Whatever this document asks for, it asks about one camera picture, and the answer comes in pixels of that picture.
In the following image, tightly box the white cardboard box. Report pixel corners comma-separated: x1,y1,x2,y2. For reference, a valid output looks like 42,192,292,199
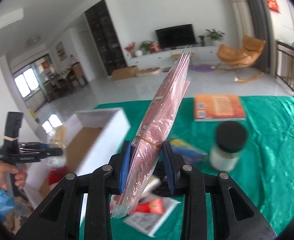
24,108,130,209

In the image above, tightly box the red yarn pompom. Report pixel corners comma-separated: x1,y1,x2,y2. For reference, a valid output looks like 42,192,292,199
48,166,69,185

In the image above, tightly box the grey curtain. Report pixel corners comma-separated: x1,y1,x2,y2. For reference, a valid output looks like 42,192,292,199
247,0,277,77

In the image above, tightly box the clear jar black lid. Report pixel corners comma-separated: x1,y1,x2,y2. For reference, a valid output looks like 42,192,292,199
209,121,248,172

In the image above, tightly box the red wall hanging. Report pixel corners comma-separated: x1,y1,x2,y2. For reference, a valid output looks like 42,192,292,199
266,0,281,14

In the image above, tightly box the orange lounge chair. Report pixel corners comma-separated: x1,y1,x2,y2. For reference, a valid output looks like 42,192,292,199
215,35,266,83

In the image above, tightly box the green potted plant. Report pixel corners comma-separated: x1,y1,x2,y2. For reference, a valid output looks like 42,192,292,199
206,29,225,46

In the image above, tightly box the white standing air conditioner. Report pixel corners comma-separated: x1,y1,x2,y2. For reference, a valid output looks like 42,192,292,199
230,0,255,47

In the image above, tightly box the white tv cabinet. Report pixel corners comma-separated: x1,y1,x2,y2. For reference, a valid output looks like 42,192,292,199
126,46,219,69

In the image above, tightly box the pink bagged cloth bundle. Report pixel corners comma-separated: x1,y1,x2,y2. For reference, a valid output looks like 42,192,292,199
110,47,192,218

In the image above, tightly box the green satin tablecloth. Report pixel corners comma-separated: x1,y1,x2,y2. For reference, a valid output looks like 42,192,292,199
95,96,294,239

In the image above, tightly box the white paper packet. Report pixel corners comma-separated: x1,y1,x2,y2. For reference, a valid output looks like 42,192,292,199
124,175,181,237

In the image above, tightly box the black flat television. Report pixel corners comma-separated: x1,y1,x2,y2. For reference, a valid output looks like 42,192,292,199
155,24,196,49

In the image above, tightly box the red snack packet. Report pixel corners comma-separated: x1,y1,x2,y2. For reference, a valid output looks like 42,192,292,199
133,197,165,215

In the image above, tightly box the brown cardboard box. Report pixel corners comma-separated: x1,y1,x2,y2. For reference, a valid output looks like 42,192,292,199
112,66,139,80

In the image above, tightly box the bag of black hair ties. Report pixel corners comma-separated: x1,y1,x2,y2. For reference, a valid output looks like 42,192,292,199
169,139,208,165

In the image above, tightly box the orange paperback book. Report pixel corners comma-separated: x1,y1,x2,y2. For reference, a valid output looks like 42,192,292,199
194,94,246,121

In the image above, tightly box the dark glass display cabinet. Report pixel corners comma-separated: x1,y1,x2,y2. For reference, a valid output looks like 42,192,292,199
85,0,127,76

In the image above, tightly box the red flower arrangement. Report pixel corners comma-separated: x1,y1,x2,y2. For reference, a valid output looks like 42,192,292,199
124,42,136,59

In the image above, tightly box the dark wooden chair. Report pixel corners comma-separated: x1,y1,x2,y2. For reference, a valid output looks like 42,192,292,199
276,41,294,93

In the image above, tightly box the person's left hand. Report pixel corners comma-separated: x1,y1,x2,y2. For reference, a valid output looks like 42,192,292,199
0,162,27,191

